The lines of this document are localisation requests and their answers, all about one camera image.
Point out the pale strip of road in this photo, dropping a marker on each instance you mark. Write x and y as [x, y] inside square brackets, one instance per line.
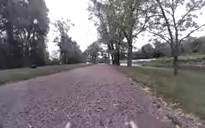
[140, 61]

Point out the robot's own part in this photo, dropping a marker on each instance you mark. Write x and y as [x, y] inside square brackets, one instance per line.
[67, 125]
[133, 124]

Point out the wood of dark trees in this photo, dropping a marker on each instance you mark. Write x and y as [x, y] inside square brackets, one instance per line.
[16, 33]

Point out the distant row of trees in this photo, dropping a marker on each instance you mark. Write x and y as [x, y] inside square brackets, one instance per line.
[196, 45]

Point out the group of large leafy trees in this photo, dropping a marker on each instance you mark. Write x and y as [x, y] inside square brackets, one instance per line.
[118, 33]

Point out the distant trees at path end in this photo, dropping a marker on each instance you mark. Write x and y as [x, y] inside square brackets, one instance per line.
[93, 51]

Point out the slender bare-branched tree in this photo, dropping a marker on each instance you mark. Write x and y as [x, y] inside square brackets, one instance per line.
[175, 65]

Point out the clump of dark trees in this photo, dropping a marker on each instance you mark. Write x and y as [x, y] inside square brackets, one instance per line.
[68, 50]

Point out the grass verge with dark trees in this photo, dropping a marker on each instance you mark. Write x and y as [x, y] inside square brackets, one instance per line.
[23, 74]

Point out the grey-purple gravel path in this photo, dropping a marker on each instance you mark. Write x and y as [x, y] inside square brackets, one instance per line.
[90, 95]

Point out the grass verge with slender tree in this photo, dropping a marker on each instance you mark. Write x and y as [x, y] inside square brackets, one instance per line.
[183, 88]

